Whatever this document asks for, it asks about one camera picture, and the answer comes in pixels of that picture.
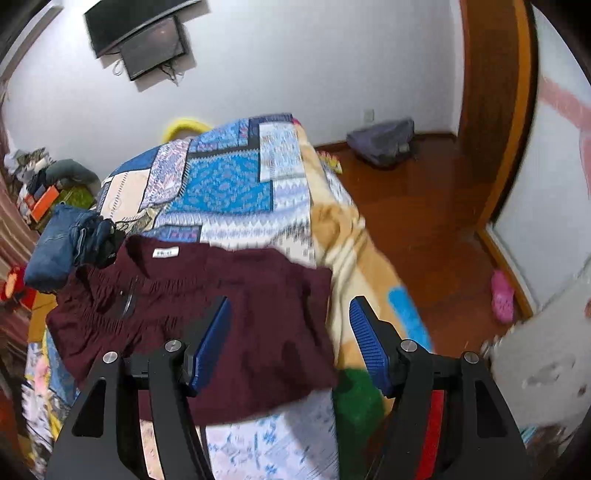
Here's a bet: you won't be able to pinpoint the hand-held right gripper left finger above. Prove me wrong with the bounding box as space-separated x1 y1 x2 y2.
45 295 233 480

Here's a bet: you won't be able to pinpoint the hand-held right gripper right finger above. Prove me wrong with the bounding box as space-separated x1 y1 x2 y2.
348 295 533 480

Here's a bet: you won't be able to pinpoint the maroon button-up shirt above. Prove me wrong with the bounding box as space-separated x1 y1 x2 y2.
45 234 341 424

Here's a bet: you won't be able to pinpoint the beige printed fleece blanket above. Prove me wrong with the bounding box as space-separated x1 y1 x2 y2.
293 117 446 480

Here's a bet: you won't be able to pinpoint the pink slipper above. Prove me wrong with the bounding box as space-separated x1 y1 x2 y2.
490 270 516 324

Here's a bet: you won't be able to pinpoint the dark patterned cloth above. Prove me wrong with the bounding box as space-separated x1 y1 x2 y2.
90 219 127 269

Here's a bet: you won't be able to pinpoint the blue patchwork bed blanket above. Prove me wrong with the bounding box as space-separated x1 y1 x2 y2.
21 113 340 480

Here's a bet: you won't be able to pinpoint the white object with stickers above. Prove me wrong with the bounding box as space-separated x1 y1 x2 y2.
480 272 591 432

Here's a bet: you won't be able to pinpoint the yellow paw print cloth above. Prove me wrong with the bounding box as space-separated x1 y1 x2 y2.
27 292 59 344

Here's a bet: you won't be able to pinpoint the folded blue jeans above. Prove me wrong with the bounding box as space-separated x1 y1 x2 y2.
24 204 116 295

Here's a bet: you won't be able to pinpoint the grey backpack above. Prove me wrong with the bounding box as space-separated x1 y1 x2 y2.
346 118 420 168

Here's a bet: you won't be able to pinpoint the green patterned box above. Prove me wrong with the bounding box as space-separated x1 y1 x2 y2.
58 182 102 210

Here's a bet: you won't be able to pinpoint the red plush toy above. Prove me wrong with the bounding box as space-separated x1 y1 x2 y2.
0 265 34 311

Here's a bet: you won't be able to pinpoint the orange box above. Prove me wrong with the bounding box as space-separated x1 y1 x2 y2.
28 185 61 222

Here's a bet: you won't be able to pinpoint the striped red curtain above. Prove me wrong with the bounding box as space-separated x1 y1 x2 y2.
0 78 40 282

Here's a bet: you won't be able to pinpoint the grey stuffed cushion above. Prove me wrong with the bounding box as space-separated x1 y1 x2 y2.
45 159 100 186

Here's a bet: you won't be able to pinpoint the white sliding wardrobe door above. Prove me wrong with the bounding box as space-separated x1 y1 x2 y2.
475 4 591 319

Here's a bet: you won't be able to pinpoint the pile of clutter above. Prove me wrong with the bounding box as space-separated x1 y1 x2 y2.
4 148 58 217

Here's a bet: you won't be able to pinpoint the wooden door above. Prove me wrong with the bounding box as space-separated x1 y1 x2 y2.
458 0 539 229

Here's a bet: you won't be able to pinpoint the yellow plastic ring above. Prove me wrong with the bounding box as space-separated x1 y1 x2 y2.
161 118 214 142

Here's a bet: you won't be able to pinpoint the small black wall monitor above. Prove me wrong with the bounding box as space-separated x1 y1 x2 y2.
120 15 190 82

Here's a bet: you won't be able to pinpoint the large black wall television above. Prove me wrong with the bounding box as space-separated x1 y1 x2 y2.
83 0 209 59

